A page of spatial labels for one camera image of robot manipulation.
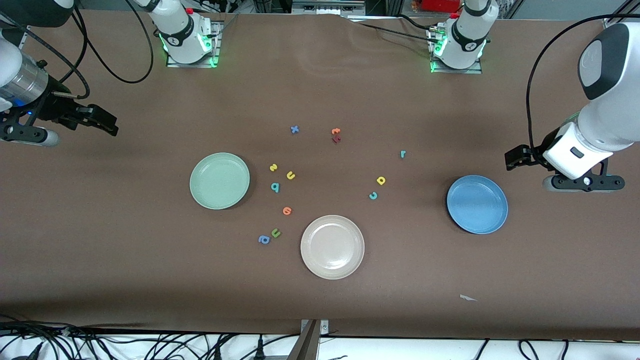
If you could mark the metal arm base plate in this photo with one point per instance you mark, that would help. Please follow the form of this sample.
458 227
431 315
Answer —
218 45
456 71

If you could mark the teal letter q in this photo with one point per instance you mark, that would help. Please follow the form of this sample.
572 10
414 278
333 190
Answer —
275 187

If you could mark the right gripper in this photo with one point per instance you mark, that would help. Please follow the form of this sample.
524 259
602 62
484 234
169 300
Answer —
51 110

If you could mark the metal table bracket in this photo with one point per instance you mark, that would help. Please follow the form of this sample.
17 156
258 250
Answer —
310 342

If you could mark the aluminium frame profile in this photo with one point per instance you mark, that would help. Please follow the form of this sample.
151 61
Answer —
611 23

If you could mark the green plate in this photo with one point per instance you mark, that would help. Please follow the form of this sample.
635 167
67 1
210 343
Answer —
219 180

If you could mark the blue plate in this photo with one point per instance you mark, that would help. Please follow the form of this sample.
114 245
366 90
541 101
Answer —
477 204

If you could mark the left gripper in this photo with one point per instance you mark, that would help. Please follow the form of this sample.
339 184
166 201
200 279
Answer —
531 153

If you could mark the white paper scrap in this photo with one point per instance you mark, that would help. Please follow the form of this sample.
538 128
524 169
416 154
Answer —
467 298

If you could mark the red object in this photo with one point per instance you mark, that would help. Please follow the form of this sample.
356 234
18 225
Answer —
440 5

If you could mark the beige plate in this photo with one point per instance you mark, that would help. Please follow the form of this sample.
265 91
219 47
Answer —
332 247

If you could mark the blue letter a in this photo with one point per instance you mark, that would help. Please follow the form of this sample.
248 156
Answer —
264 240

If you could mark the grey metal box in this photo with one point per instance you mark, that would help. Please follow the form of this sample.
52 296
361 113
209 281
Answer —
327 6

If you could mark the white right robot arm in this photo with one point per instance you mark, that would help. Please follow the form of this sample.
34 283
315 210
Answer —
182 35

